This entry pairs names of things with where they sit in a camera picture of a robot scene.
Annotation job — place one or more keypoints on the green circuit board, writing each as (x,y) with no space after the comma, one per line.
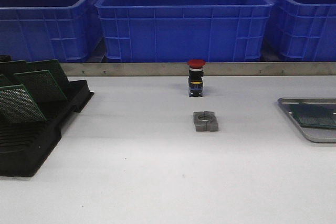
(41,85)
(312,108)
(8,69)
(316,119)
(18,106)

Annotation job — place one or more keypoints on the blue plastic bin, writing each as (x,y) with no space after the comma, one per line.
(34,30)
(179,30)
(302,30)

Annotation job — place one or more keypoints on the left blue plastic bin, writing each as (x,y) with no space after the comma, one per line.
(34,30)

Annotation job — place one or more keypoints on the silver metal tray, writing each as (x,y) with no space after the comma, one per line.
(316,135)

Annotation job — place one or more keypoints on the red emergency stop button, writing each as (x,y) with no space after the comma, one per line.
(195,82)

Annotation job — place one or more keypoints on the black slotted board rack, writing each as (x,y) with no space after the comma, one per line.
(25,146)

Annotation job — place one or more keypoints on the right blue plastic bin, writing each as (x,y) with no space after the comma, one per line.
(302,30)

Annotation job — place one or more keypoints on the metal table edge rail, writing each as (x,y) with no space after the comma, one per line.
(210,69)

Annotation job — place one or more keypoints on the centre blue plastic bin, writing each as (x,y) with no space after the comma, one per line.
(179,30)

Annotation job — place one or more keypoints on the grey metal clamp block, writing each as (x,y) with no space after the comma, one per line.
(205,121)

